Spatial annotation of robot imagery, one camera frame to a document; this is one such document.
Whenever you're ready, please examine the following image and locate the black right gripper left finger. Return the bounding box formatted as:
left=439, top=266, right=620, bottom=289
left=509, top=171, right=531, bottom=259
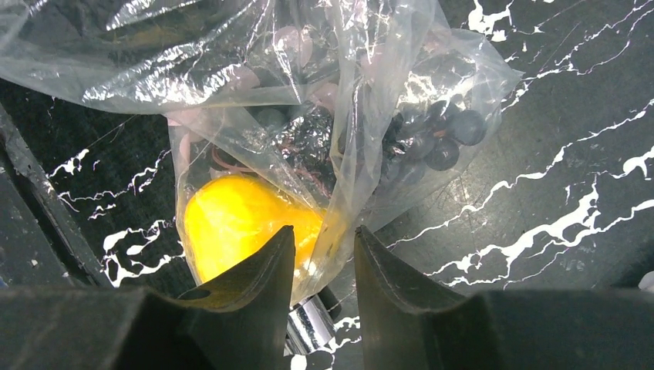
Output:
left=1, top=226, right=295, bottom=369

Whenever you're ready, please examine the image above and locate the dark fake grape bunch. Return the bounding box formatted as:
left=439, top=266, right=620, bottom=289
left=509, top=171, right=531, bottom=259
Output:
left=255, top=100, right=488, bottom=193

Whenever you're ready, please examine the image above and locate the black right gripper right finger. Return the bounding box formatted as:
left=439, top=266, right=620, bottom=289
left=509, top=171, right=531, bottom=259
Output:
left=354, top=227, right=653, bottom=369

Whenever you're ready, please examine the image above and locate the clear zip top bag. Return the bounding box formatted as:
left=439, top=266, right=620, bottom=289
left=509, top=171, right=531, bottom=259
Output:
left=1, top=1, right=521, bottom=303

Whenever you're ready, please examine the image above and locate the yellow fake fruit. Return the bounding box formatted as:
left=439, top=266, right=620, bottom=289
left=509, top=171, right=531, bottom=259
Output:
left=182, top=174, right=323, bottom=284

